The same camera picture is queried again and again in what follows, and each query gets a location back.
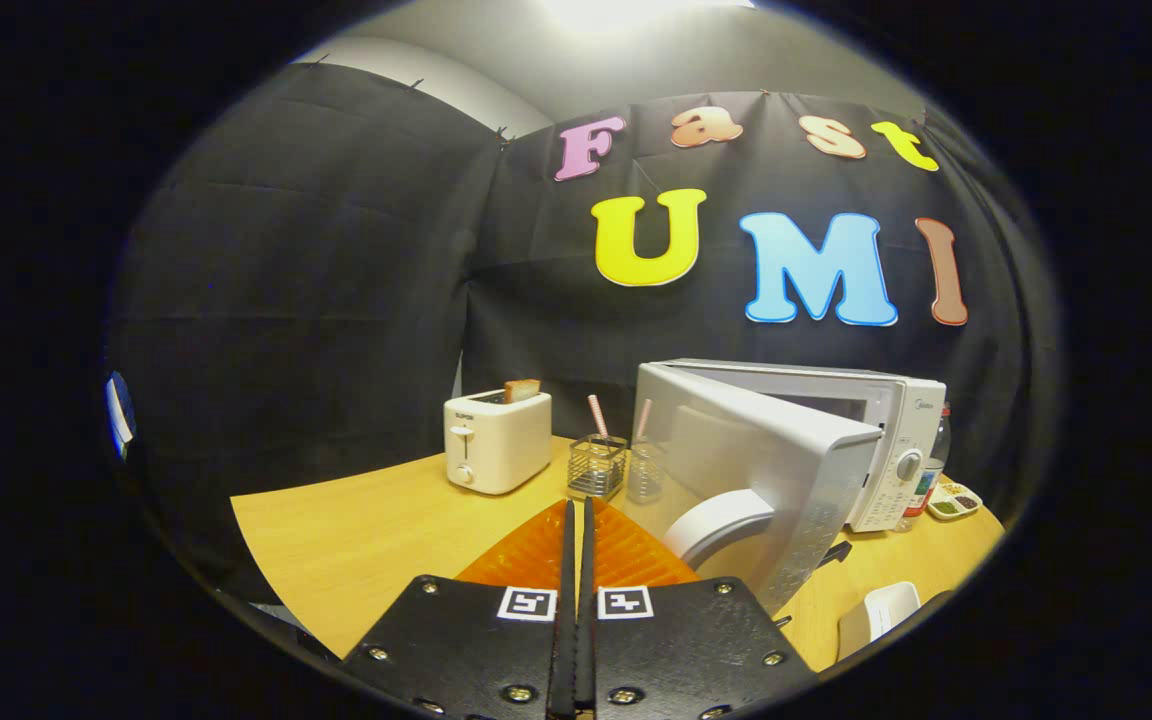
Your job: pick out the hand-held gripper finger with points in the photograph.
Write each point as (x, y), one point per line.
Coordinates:
(586, 650)
(566, 650)

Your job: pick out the white microwave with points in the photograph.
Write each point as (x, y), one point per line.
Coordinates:
(766, 450)

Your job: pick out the white toaster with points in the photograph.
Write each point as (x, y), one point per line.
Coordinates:
(501, 450)

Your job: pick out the pink striped straw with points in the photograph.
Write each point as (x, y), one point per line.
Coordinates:
(598, 415)

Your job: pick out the toast slice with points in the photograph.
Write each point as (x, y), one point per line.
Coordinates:
(522, 391)

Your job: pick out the white rectangular plate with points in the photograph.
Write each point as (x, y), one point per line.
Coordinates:
(881, 610)

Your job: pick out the clear plastic bottle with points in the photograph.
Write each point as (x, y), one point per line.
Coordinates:
(936, 470)

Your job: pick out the white divided dish with beans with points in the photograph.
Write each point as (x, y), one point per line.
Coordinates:
(954, 502)

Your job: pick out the black backdrop cloth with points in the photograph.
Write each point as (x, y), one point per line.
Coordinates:
(336, 300)

